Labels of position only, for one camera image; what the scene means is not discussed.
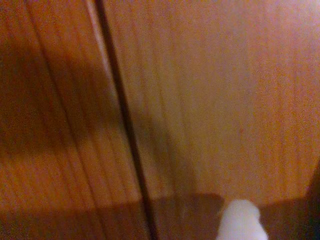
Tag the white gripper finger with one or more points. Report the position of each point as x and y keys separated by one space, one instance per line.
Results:
x=241 y=222

